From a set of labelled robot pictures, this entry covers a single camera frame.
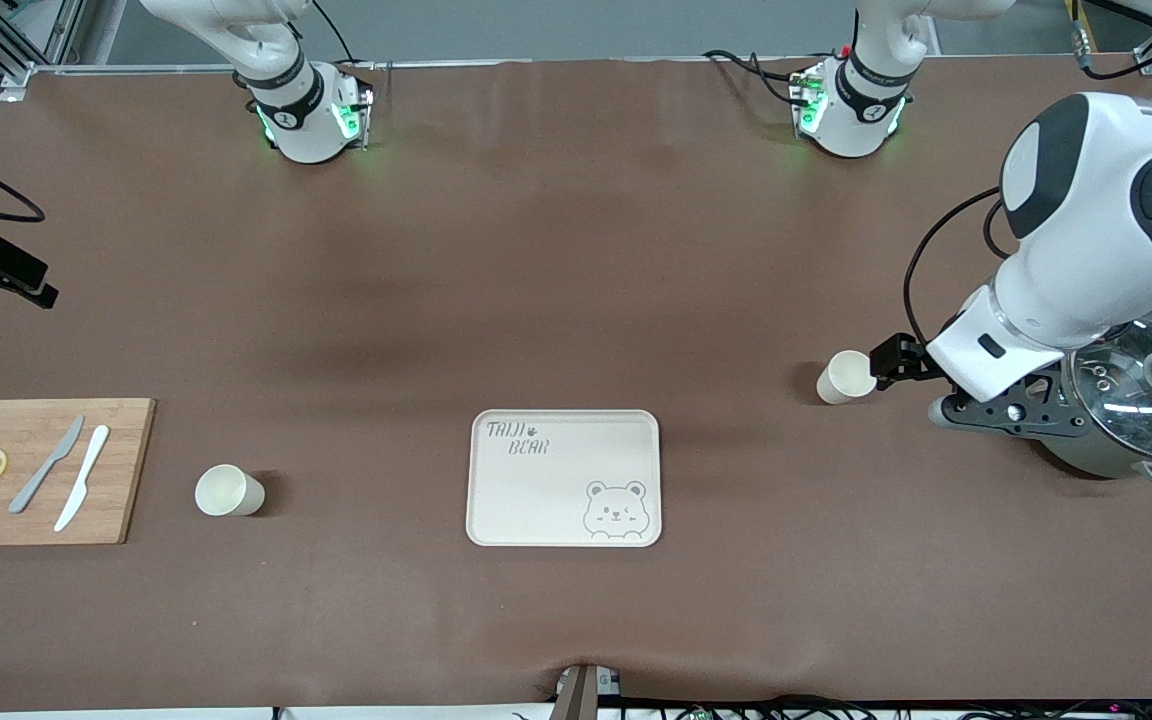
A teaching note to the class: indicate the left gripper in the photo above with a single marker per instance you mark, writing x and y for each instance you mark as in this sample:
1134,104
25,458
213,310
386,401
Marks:
898,356

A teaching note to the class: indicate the white plastic cup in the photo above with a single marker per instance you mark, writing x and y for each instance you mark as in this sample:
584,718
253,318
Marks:
228,491
844,377

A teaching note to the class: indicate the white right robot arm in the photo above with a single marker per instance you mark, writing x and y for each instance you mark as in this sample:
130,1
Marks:
306,125

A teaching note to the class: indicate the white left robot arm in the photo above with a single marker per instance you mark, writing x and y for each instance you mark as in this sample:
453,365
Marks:
1086,230

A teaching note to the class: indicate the cream tray with bear print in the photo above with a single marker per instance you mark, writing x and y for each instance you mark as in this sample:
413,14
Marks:
546,495

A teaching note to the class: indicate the grey plastic knife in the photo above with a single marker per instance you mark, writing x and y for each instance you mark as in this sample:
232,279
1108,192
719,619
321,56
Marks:
48,463

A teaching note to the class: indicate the grey-green electric cooking pot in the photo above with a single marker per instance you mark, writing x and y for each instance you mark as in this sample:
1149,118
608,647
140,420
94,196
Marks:
1086,455

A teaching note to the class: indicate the white plastic knife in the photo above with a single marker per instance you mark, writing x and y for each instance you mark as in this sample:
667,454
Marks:
84,475

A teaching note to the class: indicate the wooden cutting board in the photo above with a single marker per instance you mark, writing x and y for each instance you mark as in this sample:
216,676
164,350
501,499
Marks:
111,470

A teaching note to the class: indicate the glass pot lid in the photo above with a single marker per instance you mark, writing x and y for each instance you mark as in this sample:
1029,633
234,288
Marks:
1126,395

